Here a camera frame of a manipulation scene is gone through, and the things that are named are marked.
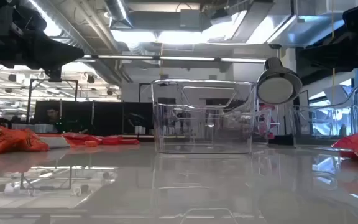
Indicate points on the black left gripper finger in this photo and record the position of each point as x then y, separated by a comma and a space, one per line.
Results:
51, 53

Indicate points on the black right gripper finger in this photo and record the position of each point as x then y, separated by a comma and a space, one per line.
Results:
346, 51

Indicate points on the red KitKat candy bar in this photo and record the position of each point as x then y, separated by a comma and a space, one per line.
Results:
112, 140
81, 138
130, 142

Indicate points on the clear plastic bin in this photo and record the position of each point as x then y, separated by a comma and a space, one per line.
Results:
266, 124
204, 130
331, 124

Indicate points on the small orange candy piece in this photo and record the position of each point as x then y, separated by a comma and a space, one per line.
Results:
91, 143

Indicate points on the person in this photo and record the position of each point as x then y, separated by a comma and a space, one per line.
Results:
52, 115

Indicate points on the clear storage container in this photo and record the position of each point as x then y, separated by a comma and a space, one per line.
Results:
39, 128

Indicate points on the black partition panel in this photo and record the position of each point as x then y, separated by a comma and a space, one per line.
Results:
107, 118

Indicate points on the ceiling light bar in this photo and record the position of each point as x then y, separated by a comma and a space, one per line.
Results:
182, 58

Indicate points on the black metal frame stand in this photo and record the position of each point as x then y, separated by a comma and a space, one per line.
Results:
30, 99

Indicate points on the silver ventilation duct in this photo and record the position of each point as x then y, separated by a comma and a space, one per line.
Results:
120, 12

